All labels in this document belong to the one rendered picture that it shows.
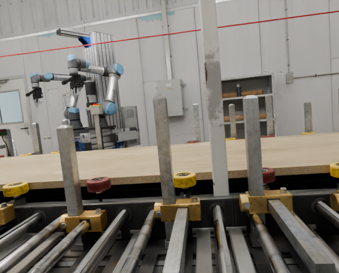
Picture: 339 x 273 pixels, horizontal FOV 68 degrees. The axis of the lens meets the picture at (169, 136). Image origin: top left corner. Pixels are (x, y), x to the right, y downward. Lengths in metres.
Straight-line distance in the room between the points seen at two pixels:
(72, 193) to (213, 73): 0.57
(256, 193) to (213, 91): 0.33
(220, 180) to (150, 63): 3.86
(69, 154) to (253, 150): 0.53
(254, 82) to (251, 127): 3.67
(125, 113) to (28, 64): 3.22
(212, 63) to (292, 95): 3.70
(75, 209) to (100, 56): 2.23
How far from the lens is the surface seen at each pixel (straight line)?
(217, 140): 0.82
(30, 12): 5.90
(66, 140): 0.81
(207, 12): 0.86
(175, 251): 0.55
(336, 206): 0.84
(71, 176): 0.82
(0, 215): 0.99
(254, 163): 0.73
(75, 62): 2.33
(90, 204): 0.90
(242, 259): 0.71
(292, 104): 4.47
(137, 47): 4.69
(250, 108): 0.71
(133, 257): 0.60
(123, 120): 2.92
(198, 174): 0.89
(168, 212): 0.76
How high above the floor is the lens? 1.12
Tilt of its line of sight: 5 degrees down
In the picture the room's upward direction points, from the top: 5 degrees counter-clockwise
